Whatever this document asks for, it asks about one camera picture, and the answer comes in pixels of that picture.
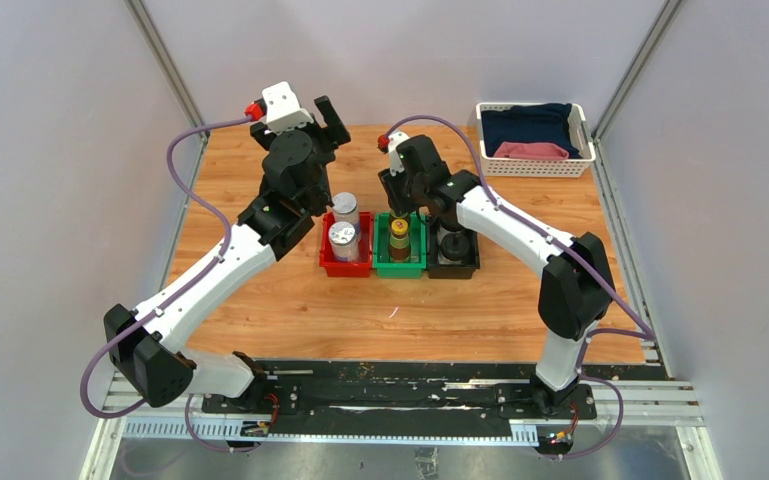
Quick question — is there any sauce bottle yellow cap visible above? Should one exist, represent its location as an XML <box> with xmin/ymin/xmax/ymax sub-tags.
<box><xmin>388</xmin><ymin>218</ymin><xmax>411</xmax><ymax>263</ymax></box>
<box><xmin>387</xmin><ymin>210</ymin><xmax>410</xmax><ymax>228</ymax></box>

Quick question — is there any silver lid jar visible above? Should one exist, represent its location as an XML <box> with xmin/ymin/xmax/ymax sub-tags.
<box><xmin>332</xmin><ymin>192</ymin><xmax>361</xmax><ymax>234</ymax></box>
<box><xmin>328</xmin><ymin>221</ymin><xmax>360</xmax><ymax>263</ymax></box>

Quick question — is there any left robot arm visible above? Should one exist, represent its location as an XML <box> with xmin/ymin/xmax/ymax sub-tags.
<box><xmin>104</xmin><ymin>96</ymin><xmax>351</xmax><ymax>413</ymax></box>

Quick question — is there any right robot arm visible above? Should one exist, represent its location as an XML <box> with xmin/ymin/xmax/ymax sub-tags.
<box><xmin>377</xmin><ymin>130</ymin><xmax>614</xmax><ymax>418</ymax></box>

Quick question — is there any white plastic basket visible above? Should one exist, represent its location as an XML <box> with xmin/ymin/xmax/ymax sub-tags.
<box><xmin>469</xmin><ymin>102</ymin><xmax>595</xmax><ymax>178</ymax></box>

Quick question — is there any green plastic bin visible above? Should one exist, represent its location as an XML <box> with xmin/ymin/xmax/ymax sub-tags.
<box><xmin>372</xmin><ymin>213</ymin><xmax>428</xmax><ymax>279</ymax></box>

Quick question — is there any black plastic bin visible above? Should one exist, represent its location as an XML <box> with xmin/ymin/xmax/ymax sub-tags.
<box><xmin>426</xmin><ymin>216</ymin><xmax>480</xmax><ymax>280</ymax></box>

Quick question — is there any red plastic bin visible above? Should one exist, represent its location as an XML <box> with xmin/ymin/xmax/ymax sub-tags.
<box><xmin>318</xmin><ymin>212</ymin><xmax>374</xmax><ymax>278</ymax></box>

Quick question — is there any pink cloth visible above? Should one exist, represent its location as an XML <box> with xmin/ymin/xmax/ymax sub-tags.
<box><xmin>493</xmin><ymin>142</ymin><xmax>569</xmax><ymax>161</ymax></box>

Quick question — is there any navy blue cloth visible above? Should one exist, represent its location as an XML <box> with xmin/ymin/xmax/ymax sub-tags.
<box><xmin>481</xmin><ymin>103</ymin><xmax>581</xmax><ymax>159</ymax></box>

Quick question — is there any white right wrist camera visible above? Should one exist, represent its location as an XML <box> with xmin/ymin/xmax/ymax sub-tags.
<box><xmin>377</xmin><ymin>130</ymin><xmax>410</xmax><ymax>176</ymax></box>

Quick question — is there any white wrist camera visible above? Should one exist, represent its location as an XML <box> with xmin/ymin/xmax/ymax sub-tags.
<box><xmin>377</xmin><ymin>130</ymin><xmax>410</xmax><ymax>176</ymax></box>
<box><xmin>262</xmin><ymin>81</ymin><xmax>314</xmax><ymax>134</ymax></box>

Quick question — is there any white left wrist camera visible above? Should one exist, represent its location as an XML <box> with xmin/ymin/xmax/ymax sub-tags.
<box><xmin>262</xmin><ymin>81</ymin><xmax>314</xmax><ymax>134</ymax></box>

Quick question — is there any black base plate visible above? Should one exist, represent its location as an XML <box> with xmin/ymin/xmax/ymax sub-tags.
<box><xmin>197</xmin><ymin>359</ymin><xmax>597</xmax><ymax>439</ymax></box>

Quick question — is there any aluminium frame rail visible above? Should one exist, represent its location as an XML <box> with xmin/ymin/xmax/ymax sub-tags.
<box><xmin>81</xmin><ymin>359</ymin><xmax>722</xmax><ymax>479</ymax></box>

